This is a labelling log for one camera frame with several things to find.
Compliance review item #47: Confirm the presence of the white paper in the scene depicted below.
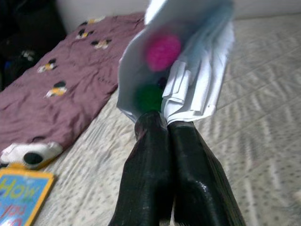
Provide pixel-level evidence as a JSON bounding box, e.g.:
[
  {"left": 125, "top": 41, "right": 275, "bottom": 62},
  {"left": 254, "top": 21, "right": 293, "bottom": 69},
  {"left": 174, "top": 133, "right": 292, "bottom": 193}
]
[{"left": 117, "top": 0, "right": 236, "bottom": 124}]

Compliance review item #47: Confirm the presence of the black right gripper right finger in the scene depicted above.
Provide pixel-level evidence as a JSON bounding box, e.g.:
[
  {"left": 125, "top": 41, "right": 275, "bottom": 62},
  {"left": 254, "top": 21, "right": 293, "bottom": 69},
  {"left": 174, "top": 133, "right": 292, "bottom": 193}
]
[{"left": 168, "top": 120, "right": 246, "bottom": 226}]

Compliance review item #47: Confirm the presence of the pink cartoon mouse blanket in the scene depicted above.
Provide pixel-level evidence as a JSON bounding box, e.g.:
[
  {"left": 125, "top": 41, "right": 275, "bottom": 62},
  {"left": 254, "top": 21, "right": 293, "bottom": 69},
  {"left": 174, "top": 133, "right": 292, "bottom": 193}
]
[{"left": 0, "top": 11, "right": 146, "bottom": 170}]

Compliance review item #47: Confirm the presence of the white quilted mattress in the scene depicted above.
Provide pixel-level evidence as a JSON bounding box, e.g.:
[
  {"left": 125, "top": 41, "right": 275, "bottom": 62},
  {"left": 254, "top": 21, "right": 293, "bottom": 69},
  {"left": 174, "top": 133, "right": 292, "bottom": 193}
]
[{"left": 30, "top": 13, "right": 301, "bottom": 226}]

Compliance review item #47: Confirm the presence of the yellow blue children's book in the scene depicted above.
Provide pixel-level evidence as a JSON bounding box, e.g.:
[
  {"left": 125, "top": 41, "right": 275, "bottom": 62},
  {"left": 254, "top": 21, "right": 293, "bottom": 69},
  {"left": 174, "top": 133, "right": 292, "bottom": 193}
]
[{"left": 0, "top": 163, "right": 55, "bottom": 226}]

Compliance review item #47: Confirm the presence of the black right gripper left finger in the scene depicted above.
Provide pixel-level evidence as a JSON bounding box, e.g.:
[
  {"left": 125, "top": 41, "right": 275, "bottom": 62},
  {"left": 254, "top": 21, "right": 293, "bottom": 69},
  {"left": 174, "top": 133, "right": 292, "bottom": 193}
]
[{"left": 108, "top": 110, "right": 175, "bottom": 226}]

